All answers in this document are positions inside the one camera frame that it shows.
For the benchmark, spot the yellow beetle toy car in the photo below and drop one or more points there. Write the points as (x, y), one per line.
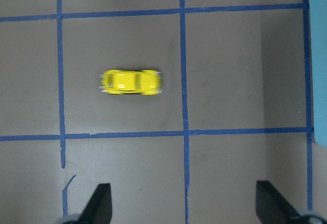
(121, 82)

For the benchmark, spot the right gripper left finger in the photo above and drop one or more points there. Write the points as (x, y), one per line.
(99, 207)

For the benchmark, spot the teal plastic storage bin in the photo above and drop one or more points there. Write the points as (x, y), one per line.
(318, 58)

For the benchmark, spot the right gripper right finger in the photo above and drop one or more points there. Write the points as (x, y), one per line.
(271, 207)

